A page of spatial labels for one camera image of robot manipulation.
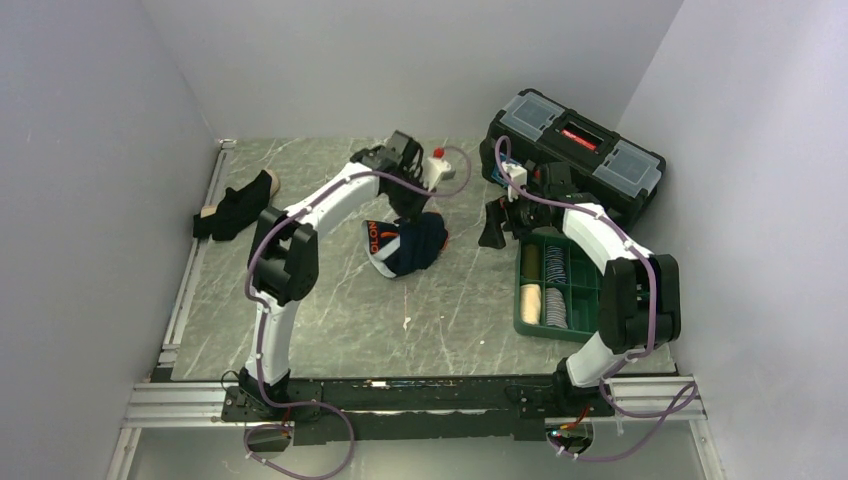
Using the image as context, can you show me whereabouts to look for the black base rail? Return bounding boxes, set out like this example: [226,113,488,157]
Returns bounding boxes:
[221,374,613,446]

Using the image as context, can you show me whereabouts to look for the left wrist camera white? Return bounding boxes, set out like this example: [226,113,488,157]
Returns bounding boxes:
[421,156,456,192]

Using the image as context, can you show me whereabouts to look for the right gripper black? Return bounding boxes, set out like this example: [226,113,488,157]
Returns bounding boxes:
[478,186,551,249]

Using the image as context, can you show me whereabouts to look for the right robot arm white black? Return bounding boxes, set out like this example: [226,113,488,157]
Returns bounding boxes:
[478,159,681,415]

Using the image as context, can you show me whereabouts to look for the dark navy orange clothes pile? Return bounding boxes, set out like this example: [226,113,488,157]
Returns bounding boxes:
[361,212,449,279]

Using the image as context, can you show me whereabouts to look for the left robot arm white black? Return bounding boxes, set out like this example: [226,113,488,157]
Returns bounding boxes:
[238,131,428,420]

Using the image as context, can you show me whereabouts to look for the grey striped rolled cloth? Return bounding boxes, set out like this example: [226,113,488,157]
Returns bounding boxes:
[545,287,568,329]

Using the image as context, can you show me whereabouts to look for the black toolbox with clear lids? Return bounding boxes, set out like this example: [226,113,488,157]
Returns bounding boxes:
[479,88,667,231]

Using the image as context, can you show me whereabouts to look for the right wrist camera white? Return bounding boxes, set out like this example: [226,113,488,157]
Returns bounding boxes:
[501,162,527,202]

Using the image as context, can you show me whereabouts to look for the cream rolled cloth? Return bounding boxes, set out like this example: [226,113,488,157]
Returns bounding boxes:
[519,283,542,326]

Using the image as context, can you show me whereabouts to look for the navy striped underwear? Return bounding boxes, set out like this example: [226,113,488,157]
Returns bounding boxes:
[544,245,568,284]

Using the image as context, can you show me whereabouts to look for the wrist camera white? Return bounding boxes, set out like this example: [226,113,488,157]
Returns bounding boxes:
[421,156,456,192]
[501,162,527,202]

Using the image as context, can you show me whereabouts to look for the aluminium frame rail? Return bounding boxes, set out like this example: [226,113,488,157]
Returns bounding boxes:
[105,142,233,480]

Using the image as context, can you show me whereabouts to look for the green compartment tray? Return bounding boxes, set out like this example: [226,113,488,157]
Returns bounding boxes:
[513,228,647,344]

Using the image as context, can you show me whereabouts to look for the olive rolled cloth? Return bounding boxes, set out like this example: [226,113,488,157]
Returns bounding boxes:
[520,243,543,281]

